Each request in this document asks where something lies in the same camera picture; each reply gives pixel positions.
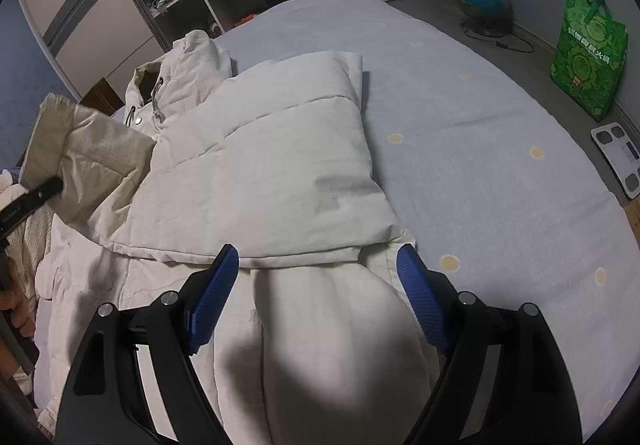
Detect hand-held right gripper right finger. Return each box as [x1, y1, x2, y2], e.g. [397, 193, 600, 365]
[396, 244, 583, 445]

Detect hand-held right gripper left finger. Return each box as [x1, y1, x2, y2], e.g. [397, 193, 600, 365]
[54, 244, 240, 445]

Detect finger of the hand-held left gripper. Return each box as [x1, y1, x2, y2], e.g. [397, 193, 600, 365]
[19, 176, 65, 206]

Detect cream white down jacket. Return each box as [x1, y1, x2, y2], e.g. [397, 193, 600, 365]
[19, 30, 441, 445]

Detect person's left hand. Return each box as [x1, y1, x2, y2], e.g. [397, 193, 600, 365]
[0, 292, 37, 342]

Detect cream knit cloth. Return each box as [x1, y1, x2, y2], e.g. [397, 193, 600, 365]
[5, 210, 57, 308]

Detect brown wooden headboard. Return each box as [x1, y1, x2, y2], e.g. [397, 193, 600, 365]
[80, 77, 126, 118]

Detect bed with light blue sheet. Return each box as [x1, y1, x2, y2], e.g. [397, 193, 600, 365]
[30, 0, 640, 445]

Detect beige sliding wardrobe door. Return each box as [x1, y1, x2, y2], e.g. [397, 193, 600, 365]
[12, 0, 171, 100]

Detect white bathroom scale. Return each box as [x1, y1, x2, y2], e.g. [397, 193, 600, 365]
[591, 124, 640, 200]

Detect green patterned shopping bag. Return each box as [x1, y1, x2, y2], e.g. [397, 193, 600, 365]
[550, 0, 630, 122]

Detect black globe power cable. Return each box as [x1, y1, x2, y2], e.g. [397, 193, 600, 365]
[464, 24, 537, 54]

